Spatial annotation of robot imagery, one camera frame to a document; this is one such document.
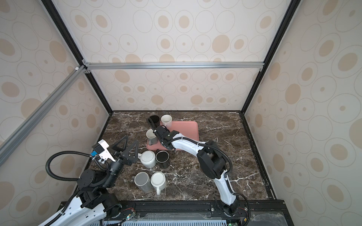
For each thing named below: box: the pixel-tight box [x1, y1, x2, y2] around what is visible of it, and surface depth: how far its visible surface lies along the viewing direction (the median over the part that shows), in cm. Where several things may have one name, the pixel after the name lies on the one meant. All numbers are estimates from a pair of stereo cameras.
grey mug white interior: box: [145, 128, 158, 146], surface depth 94 cm
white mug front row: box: [150, 171, 167, 196], surface depth 79 cm
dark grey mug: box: [131, 171, 152, 193], surface depth 76 cm
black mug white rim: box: [155, 148, 170, 170], surface depth 87 cm
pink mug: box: [160, 114, 173, 130], surface depth 105 cm
